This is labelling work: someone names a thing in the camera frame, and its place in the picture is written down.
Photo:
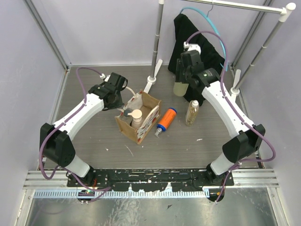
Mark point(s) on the beige pump dispenser bottle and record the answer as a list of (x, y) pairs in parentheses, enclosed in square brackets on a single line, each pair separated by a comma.
[(137, 118)]

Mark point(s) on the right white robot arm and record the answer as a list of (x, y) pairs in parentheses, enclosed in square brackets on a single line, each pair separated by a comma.
[(246, 137)]

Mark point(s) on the black hanging cloth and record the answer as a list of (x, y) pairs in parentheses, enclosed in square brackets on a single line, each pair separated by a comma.
[(184, 28)]

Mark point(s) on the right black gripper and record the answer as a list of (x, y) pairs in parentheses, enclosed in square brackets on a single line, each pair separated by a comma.
[(179, 77)]

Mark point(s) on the aluminium frame rail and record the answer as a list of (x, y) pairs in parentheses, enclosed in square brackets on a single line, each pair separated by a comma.
[(245, 177)]

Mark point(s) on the silver clothes rack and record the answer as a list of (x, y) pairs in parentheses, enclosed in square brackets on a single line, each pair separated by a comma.
[(271, 89)]

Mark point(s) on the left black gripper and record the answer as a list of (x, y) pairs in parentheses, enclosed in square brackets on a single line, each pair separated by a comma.
[(120, 101)]

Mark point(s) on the blue clothes hanger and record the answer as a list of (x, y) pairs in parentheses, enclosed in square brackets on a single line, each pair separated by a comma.
[(186, 44)]

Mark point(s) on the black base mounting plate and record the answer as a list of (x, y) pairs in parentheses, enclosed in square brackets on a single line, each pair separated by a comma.
[(151, 180)]

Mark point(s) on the cream round cap bottle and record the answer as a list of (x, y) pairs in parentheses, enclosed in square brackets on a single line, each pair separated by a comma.
[(180, 88)]

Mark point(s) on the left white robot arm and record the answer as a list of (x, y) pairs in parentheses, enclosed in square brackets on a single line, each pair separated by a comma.
[(56, 139)]

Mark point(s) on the orange bottle blue cap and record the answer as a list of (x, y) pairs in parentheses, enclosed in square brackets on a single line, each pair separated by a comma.
[(166, 121)]

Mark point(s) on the clear amber liquid bottle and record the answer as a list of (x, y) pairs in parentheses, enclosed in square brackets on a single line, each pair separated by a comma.
[(192, 112)]

